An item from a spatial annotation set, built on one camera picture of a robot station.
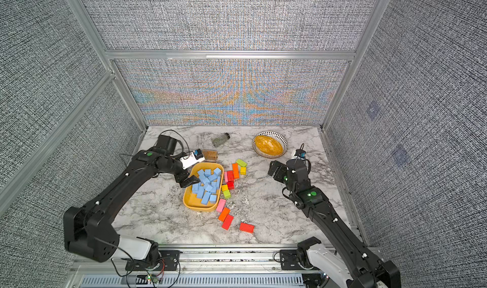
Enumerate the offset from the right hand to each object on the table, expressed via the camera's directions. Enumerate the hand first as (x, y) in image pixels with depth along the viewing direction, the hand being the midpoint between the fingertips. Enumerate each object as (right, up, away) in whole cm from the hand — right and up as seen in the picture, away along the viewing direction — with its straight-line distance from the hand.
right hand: (279, 161), depth 79 cm
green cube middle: (-23, -16, +10) cm, 30 cm away
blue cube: (-33, -7, +16) cm, 37 cm away
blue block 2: (-30, -10, +16) cm, 36 cm away
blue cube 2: (-28, -6, +16) cm, 33 cm away
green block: (-16, -3, +23) cm, 28 cm away
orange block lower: (-24, -24, +6) cm, 35 cm away
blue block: (-36, -8, +15) cm, 40 cm away
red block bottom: (-13, -29, +3) cm, 32 cm away
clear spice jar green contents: (-28, +10, +31) cm, 43 cm away
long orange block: (-19, -5, +21) cm, 29 cm away
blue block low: (-36, -16, +11) cm, 41 cm away
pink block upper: (-24, -9, +15) cm, 30 cm away
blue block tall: (-33, -18, +10) cm, 39 cm away
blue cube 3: (-29, -18, +8) cm, 35 cm away
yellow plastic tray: (-40, -19, +9) cm, 45 cm away
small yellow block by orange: (-15, -7, +19) cm, 25 cm away
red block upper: (-22, -9, +17) cm, 29 cm away
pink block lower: (-25, -21, +7) cm, 33 cm away
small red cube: (-21, -13, +14) cm, 29 cm away
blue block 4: (-38, -14, +12) cm, 42 cm away
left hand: (-36, -3, +3) cm, 36 cm away
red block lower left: (-22, -27, +5) cm, 35 cm away
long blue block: (-29, -14, +13) cm, 35 cm away
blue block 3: (-33, -11, +13) cm, 37 cm away
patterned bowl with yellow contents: (-1, +7, +24) cm, 25 cm away
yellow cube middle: (-24, -13, +11) cm, 30 cm away
